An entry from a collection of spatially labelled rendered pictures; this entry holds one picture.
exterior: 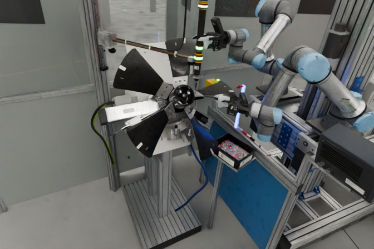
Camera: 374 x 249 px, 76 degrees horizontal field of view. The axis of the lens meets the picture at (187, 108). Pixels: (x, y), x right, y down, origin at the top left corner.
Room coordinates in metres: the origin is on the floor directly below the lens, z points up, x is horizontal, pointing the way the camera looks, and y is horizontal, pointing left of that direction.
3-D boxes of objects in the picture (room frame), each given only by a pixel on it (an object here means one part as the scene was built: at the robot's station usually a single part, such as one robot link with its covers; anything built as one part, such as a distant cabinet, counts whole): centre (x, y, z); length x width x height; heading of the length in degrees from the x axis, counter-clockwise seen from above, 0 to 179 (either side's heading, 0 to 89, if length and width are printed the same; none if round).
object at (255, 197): (1.29, -0.40, 0.45); 0.82 x 0.01 x 0.66; 29
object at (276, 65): (1.65, -0.66, 1.20); 0.13 x 0.12 x 0.14; 49
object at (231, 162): (1.15, -0.30, 0.85); 0.22 x 0.17 x 0.07; 44
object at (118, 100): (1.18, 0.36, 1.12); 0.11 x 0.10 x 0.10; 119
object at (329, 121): (1.20, -0.87, 1.09); 0.15 x 0.15 x 0.10
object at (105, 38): (1.48, 0.52, 1.39); 0.10 x 0.07 x 0.08; 64
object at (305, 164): (0.92, -0.61, 0.96); 0.03 x 0.03 x 0.20; 29
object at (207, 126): (1.25, -0.07, 0.98); 0.20 x 0.16 x 0.20; 29
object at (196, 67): (1.20, -0.04, 1.50); 0.04 x 0.04 x 0.46
